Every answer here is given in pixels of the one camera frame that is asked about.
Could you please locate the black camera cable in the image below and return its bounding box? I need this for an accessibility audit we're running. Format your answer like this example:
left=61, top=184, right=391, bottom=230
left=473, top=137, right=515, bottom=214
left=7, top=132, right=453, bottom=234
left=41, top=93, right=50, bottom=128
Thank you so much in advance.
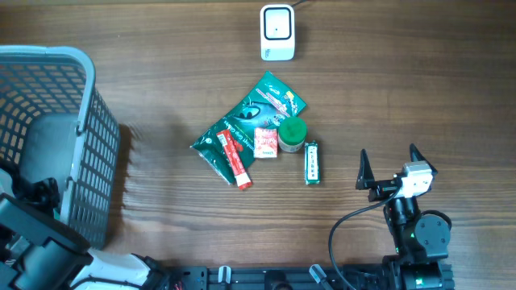
left=327, top=187, right=404, bottom=290

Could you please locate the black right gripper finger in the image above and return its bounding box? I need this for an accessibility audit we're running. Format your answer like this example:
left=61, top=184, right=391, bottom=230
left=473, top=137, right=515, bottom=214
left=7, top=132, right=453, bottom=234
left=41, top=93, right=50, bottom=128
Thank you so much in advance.
left=409, top=143, right=438, bottom=176
left=356, top=149, right=375, bottom=190

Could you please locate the green 3M gloves bag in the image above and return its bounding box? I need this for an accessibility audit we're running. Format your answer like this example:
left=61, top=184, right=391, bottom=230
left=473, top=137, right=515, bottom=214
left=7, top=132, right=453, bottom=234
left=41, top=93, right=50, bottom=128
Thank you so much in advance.
left=191, top=71, right=306, bottom=184

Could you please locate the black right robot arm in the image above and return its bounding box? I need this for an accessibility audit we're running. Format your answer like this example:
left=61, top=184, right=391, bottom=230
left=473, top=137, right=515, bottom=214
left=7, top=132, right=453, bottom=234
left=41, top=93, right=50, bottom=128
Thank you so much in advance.
left=356, top=144, right=455, bottom=290

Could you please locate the green lid jar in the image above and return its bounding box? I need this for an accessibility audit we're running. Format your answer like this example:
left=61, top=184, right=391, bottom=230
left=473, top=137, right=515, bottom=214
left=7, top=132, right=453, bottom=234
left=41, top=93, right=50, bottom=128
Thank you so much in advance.
left=277, top=117, right=307, bottom=153

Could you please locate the green gum box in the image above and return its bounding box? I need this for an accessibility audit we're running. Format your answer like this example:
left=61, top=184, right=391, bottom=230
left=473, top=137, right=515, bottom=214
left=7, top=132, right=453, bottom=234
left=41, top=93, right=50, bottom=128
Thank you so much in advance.
left=305, top=141, right=320, bottom=184

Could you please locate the orange Kleenex tissue pack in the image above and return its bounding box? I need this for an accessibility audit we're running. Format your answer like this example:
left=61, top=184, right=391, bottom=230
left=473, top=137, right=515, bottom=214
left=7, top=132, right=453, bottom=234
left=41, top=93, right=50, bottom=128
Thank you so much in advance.
left=253, top=128, right=278, bottom=159

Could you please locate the red stick packet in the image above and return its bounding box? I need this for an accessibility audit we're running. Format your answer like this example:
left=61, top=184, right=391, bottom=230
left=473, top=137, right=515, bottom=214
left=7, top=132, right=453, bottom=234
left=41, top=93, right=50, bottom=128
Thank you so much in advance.
left=217, top=129, right=252, bottom=190

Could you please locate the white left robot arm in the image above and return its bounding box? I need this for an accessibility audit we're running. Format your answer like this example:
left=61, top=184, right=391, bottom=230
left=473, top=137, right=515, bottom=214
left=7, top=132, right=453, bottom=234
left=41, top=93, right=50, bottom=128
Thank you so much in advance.
left=1, top=161, right=169, bottom=289

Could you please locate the black aluminium mounting rail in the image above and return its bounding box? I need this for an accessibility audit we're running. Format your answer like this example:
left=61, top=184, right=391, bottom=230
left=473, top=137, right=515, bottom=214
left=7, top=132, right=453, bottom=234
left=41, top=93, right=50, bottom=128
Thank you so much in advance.
left=167, top=264, right=393, bottom=290

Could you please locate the white barcode scanner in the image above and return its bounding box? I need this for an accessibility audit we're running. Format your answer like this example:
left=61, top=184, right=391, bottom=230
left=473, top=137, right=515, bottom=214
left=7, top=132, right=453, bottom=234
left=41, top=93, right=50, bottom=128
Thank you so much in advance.
left=260, top=4, right=296, bottom=61

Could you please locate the grey plastic basket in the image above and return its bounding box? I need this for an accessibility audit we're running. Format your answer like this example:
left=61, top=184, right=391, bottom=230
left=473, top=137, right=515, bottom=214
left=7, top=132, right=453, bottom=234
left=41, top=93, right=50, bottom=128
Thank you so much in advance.
left=1, top=45, right=121, bottom=249

